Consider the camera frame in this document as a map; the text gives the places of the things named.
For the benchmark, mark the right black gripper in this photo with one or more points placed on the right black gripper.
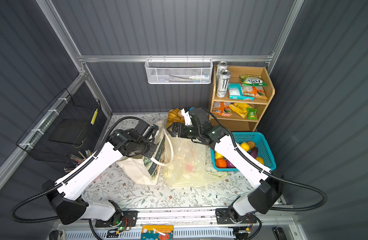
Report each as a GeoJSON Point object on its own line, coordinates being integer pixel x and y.
{"type": "Point", "coordinates": [181, 126]}

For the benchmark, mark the croissant bread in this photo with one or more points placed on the croissant bread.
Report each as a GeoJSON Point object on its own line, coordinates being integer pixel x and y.
{"type": "Point", "coordinates": [175, 116]}

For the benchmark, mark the wooden shelf unit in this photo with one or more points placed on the wooden shelf unit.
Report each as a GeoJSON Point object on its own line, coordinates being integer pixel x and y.
{"type": "Point", "coordinates": [236, 123]}

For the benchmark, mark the colourful box at front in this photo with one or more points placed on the colourful box at front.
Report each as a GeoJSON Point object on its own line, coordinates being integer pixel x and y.
{"type": "Point", "coordinates": [157, 232]}

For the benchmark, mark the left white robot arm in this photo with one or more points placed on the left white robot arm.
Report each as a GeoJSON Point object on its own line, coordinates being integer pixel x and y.
{"type": "Point", "coordinates": [68, 201]}

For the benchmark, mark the yellow translucent plastic bag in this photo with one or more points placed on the yellow translucent plastic bag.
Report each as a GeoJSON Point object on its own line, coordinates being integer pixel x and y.
{"type": "Point", "coordinates": [188, 167]}

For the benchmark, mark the white Monster energy can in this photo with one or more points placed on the white Monster energy can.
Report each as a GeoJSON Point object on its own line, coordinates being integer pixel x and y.
{"type": "Point", "coordinates": [223, 80]}

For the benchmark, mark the cream canvas tote bag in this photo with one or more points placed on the cream canvas tote bag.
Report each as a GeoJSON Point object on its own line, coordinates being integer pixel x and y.
{"type": "Point", "coordinates": [145, 171]}

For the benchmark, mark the purple eggplant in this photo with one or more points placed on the purple eggplant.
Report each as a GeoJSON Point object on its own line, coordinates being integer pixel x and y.
{"type": "Point", "coordinates": [254, 152]}

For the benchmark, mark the teal plastic basket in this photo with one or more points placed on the teal plastic basket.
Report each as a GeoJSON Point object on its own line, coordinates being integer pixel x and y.
{"type": "Point", "coordinates": [264, 150]}

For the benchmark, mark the small green snack packet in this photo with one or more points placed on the small green snack packet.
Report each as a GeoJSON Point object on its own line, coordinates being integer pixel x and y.
{"type": "Point", "coordinates": [252, 114]}

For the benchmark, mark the black wire wall basket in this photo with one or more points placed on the black wire wall basket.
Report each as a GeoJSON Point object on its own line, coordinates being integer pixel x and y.
{"type": "Point", "coordinates": [75, 124]}

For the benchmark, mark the orange red snack packet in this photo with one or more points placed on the orange red snack packet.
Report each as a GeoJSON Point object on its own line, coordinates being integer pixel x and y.
{"type": "Point", "coordinates": [222, 109]}

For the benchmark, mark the orange toy pumpkin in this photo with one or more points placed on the orange toy pumpkin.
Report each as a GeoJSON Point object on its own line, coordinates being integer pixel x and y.
{"type": "Point", "coordinates": [221, 163]}

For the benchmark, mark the yellow lemon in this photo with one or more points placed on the yellow lemon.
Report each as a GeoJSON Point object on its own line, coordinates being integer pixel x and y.
{"type": "Point", "coordinates": [218, 156]}
{"type": "Point", "coordinates": [245, 146]}

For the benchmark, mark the toothpaste tube in basket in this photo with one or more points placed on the toothpaste tube in basket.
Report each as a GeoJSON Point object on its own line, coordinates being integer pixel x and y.
{"type": "Point", "coordinates": [197, 78]}

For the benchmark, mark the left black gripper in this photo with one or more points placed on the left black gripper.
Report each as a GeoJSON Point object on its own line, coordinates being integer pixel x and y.
{"type": "Point", "coordinates": [150, 152]}

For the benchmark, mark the bundle of pencils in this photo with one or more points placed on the bundle of pencils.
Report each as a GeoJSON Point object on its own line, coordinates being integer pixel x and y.
{"type": "Point", "coordinates": [77, 160]}

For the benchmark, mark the orange snack bag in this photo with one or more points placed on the orange snack bag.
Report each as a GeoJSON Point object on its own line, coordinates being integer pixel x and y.
{"type": "Point", "coordinates": [256, 92]}

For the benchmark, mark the green snack bag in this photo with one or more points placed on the green snack bag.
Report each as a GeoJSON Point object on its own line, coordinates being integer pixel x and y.
{"type": "Point", "coordinates": [252, 80]}

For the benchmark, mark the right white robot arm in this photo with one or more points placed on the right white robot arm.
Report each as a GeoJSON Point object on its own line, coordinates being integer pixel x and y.
{"type": "Point", "coordinates": [267, 190]}

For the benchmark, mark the rear silver drink can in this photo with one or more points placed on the rear silver drink can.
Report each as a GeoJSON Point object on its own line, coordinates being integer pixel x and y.
{"type": "Point", "coordinates": [222, 66]}

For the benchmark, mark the teal snack packet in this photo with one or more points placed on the teal snack packet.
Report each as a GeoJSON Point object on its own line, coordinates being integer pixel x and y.
{"type": "Point", "coordinates": [236, 92]}

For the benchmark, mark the yellow snack packet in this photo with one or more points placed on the yellow snack packet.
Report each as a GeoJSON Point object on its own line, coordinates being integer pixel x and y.
{"type": "Point", "coordinates": [240, 109]}

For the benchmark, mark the white wire wall basket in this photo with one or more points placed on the white wire wall basket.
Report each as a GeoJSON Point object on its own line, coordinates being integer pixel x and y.
{"type": "Point", "coordinates": [158, 71]}

